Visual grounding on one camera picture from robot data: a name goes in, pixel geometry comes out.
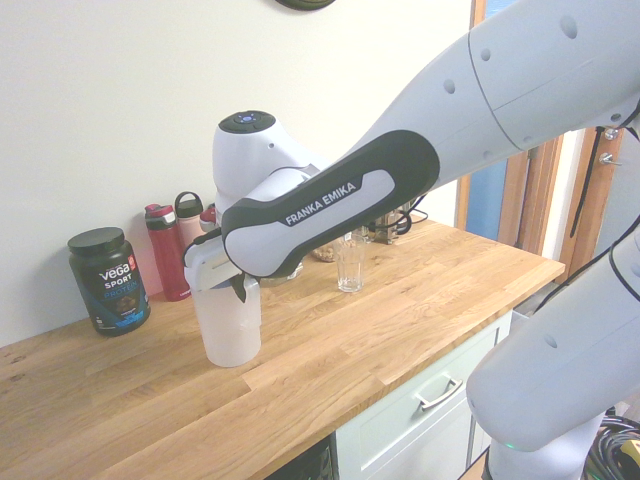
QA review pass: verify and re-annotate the blue plastic container lid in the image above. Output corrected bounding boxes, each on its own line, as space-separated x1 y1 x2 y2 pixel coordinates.
192 276 263 369

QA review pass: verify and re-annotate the dark round wall clock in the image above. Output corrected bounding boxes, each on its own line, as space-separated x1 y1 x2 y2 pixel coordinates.
273 0 339 10

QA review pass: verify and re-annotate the black and yellow cable pile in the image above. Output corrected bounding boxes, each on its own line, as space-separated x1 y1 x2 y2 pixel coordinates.
587 407 640 480

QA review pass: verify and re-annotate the black protein powder tub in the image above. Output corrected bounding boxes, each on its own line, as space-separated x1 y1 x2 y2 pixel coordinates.
67 226 152 337

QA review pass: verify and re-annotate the red water bottle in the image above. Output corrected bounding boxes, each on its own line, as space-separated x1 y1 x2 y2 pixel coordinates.
143 203 194 303

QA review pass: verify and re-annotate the glass and metal french press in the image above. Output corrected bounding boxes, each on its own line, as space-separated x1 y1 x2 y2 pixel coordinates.
370 207 412 246

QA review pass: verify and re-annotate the black steel dishwasher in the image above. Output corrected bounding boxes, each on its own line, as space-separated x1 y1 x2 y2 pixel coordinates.
272 432 337 480

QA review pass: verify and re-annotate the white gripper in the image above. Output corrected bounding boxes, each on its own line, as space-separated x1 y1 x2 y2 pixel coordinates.
182 238 250 304

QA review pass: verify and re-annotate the tall clear drinking glass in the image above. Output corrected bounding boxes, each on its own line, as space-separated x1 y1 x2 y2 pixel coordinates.
335 238 369 294

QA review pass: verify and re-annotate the cereal container with white lid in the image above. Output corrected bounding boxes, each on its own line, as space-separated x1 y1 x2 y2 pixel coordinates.
312 239 369 265

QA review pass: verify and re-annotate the metal drawer handle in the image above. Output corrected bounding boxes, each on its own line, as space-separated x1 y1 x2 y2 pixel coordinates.
412 375 464 412

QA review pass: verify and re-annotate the pink bottle with dark lid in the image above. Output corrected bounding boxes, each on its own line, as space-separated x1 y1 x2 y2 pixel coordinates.
174 191 206 251

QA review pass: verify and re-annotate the wooden door frame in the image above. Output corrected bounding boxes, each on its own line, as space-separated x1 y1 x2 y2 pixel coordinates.
453 0 626 266

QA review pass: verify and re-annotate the pale cabinet drawer front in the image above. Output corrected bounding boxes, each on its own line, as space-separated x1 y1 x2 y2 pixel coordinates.
333 309 515 480

